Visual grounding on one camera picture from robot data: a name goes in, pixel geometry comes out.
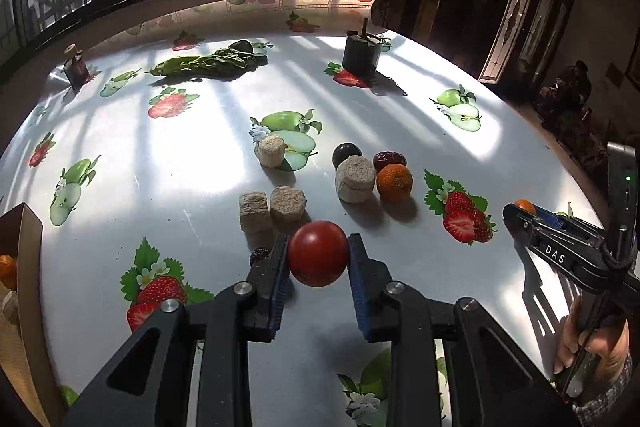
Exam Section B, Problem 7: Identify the orange tangerine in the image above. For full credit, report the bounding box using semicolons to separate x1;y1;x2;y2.
376;164;413;204
0;255;17;291
514;198;537;215

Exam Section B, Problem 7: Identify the red tomato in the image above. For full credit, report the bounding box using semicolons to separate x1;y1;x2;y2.
288;220;349;287

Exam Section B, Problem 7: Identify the beige angular cob piece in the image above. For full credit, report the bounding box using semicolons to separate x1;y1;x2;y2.
239;192;272;234

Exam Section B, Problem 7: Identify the low beige cob piece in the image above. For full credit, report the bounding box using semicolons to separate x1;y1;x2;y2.
269;186;307;222

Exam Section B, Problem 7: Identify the beige round cob piece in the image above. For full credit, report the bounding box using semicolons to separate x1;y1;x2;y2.
335;155;376;204

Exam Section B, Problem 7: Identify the large red jujube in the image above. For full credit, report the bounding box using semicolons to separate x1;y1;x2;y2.
372;150;407;172

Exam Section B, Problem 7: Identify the dark plum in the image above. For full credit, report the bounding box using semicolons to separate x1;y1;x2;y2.
332;142;362;168

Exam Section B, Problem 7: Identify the small beige cob piece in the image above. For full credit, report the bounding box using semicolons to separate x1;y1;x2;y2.
257;133;285;168

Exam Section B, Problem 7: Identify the small dark jujube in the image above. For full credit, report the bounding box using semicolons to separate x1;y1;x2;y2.
250;247;271;267

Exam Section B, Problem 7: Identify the large beige corn cob piece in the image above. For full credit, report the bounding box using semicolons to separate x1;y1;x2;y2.
1;291;20;325

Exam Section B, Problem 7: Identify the person right hand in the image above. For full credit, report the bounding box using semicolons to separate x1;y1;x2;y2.
552;297;629;383

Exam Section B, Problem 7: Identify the fruit print tablecloth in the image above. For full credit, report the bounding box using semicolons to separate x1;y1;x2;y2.
1;4;597;426

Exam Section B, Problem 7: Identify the green leafy vegetable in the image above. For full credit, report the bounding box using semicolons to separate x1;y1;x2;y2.
149;39;273;79

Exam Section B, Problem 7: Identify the wooden door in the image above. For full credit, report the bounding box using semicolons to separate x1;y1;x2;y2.
477;0;575;88

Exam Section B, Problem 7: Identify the cardboard box tray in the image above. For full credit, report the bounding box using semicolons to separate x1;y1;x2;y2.
1;202;65;426

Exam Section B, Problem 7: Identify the small dark red jar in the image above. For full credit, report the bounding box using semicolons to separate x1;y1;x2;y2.
63;43;90;92

